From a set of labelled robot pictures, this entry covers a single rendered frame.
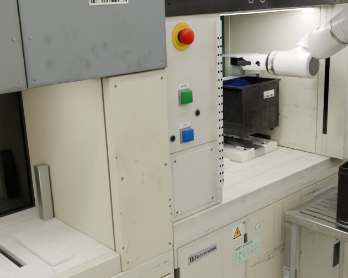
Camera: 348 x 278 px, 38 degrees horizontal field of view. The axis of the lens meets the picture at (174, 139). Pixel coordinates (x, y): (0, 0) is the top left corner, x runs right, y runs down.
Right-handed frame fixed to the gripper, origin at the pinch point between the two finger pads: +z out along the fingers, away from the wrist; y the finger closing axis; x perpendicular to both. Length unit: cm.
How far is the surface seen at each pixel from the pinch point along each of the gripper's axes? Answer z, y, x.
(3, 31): -31, -102, 18
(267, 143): -9.0, 5.4, -31.3
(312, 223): -43, -16, -46
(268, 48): -2.5, 14.3, 2.9
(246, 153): -10.5, -8.6, -31.4
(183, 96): -31, -57, -1
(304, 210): -36, -11, -45
